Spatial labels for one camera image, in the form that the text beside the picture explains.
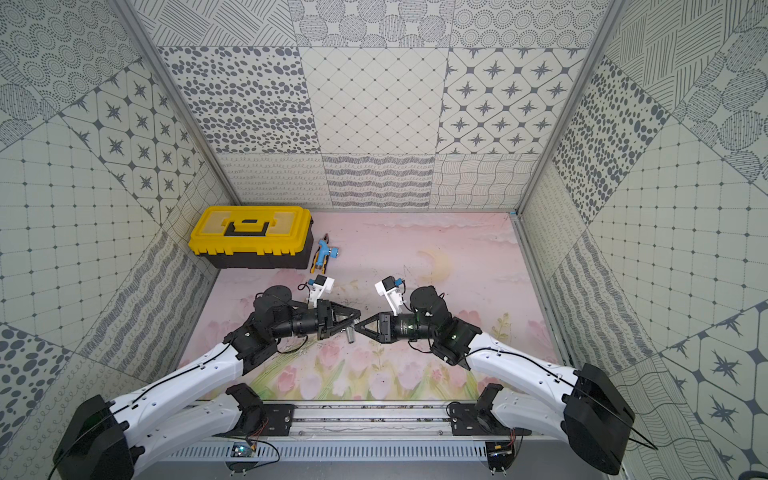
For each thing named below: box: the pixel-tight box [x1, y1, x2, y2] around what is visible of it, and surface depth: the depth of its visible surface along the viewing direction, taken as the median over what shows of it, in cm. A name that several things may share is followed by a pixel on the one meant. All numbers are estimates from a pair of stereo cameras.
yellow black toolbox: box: [188, 206, 315, 269], surface depth 95 cm
